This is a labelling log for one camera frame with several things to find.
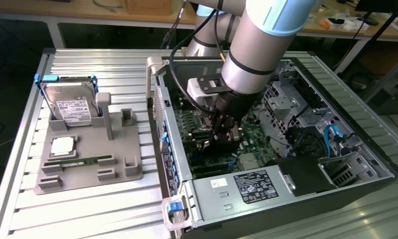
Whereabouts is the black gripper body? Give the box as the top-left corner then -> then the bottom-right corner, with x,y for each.
215,91 -> 257,118

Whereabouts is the green low-profile graphics card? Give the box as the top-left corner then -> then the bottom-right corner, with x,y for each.
185,138 -> 244,157

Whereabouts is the CPU socket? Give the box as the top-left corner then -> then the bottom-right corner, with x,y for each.
196,111 -> 216,130

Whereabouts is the green motherboard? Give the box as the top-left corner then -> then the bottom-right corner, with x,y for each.
175,98 -> 283,179

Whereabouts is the black RAM stick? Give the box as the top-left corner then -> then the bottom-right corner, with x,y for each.
188,131 -> 211,143

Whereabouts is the silver chipset heatsink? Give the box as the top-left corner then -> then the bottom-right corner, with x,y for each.
239,153 -> 261,170

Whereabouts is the silver metal disk bay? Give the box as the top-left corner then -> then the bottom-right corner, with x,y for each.
317,149 -> 393,188
259,79 -> 319,130

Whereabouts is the black expansion slot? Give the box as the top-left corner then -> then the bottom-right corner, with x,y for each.
191,162 -> 224,170
193,169 -> 225,177

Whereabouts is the black plastic fan shroud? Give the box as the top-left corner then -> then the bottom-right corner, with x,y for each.
264,158 -> 339,197

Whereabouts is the grey power supply unit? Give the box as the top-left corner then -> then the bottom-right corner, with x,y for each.
191,166 -> 297,222

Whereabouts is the grey case corner clamp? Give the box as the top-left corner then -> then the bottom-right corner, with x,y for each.
161,195 -> 191,230
145,56 -> 171,76

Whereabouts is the black open PC case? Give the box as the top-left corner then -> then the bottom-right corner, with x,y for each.
145,56 -> 398,239

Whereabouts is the green RAM stick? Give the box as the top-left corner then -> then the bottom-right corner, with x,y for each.
48,155 -> 115,167

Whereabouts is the grey parts rack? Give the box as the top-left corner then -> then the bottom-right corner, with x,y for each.
32,91 -> 144,196

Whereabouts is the silver hard disk drive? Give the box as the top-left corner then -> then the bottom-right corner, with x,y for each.
41,80 -> 97,127

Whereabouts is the brown cardboard box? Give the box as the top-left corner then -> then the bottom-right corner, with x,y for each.
125,0 -> 172,14

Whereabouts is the silver CPU chip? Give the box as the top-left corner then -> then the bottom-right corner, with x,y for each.
51,136 -> 77,156

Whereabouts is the white paper sheet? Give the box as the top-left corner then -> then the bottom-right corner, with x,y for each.
328,16 -> 369,32

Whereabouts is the black slanted pole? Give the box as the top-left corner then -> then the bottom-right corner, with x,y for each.
370,0 -> 398,43

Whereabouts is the black monitor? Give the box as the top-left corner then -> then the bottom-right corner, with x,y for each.
355,0 -> 398,25

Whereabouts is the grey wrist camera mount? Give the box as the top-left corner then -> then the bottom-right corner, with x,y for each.
187,74 -> 227,110

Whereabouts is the black wire bundle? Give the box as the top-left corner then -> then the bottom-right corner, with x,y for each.
284,126 -> 324,158

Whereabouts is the blue disk wire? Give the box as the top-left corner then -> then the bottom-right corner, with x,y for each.
323,123 -> 345,159

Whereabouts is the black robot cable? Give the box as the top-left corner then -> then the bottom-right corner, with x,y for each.
163,0 -> 227,114

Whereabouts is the blue disk carrier frame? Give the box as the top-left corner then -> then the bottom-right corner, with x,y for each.
33,72 -> 104,120

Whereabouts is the wooden desk white frame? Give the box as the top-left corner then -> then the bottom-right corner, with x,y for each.
0,0 -> 398,73

